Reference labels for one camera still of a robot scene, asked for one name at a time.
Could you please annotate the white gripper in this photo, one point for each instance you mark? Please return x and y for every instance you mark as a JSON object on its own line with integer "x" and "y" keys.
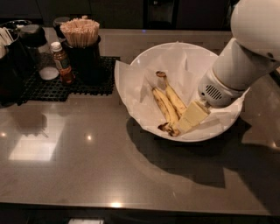
{"x": 216, "y": 91}

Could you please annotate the spotted banana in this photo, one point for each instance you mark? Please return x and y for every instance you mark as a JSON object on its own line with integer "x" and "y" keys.
{"x": 168, "y": 111}
{"x": 176, "y": 102}

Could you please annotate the white round bowl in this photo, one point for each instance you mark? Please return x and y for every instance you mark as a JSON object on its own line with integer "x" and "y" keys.
{"x": 184, "y": 65}

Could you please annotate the white paper liner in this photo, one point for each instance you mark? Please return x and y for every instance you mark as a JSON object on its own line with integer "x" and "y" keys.
{"x": 219, "y": 120}

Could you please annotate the black chopstick holder cup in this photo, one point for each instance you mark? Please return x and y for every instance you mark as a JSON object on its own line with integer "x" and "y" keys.
{"x": 86, "y": 62}

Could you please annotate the small orange sauce bottle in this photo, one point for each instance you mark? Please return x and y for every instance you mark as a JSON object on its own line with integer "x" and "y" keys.
{"x": 62, "y": 62}

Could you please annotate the wooden chopsticks bundle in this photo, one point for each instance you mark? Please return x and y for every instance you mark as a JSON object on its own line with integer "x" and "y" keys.
{"x": 81, "y": 32}

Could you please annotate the black grid mat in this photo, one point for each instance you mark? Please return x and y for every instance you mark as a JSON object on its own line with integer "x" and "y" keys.
{"x": 36, "y": 89}

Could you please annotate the dark jar behind chopsticks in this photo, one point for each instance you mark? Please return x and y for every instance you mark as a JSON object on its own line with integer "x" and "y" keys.
{"x": 57, "y": 23}

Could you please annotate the glass shaker black lid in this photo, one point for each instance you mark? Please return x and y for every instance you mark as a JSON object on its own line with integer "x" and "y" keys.
{"x": 34, "y": 39}

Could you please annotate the black container at left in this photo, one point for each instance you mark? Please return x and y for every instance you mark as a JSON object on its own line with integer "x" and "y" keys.
{"x": 15, "y": 63}

